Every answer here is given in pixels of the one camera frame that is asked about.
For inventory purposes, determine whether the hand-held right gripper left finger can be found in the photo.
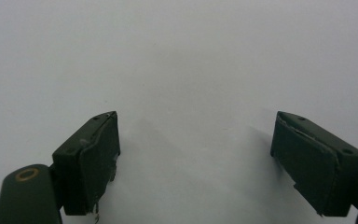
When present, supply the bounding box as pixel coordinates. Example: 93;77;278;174
51;110;121;217

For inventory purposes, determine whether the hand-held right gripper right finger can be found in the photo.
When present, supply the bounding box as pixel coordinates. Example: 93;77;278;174
269;110;358;218

